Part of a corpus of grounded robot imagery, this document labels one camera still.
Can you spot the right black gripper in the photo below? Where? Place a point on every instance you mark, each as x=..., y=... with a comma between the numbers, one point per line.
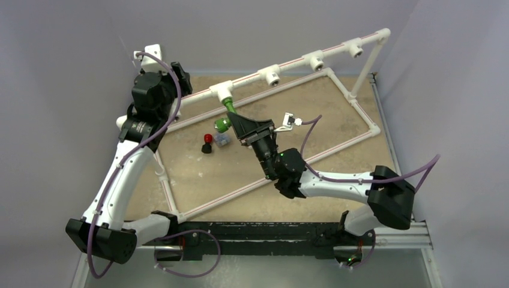
x=245, y=129

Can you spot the green water faucet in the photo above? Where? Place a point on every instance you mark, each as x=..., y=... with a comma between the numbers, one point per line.
x=223, y=124

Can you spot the white pvc pipe frame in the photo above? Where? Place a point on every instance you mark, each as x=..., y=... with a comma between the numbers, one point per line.
x=229, y=184

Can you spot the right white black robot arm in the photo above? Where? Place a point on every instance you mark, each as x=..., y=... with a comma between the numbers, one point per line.
x=387, y=198

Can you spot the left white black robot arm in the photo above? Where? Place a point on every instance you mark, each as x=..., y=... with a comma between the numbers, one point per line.
x=101, y=231

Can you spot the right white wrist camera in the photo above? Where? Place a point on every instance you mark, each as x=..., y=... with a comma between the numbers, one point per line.
x=289, y=121

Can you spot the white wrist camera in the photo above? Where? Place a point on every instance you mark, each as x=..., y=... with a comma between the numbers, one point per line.
x=289, y=121
x=151, y=58

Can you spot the black faucet with red handle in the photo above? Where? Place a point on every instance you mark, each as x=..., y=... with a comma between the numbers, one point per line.
x=207, y=146

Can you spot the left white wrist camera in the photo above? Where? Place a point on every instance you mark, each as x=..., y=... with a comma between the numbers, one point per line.
x=151, y=58

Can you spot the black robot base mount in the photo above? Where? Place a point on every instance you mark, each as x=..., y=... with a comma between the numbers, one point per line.
x=321, y=240

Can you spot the aluminium table frame rail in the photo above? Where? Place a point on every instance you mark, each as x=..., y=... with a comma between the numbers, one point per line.
x=416, y=237

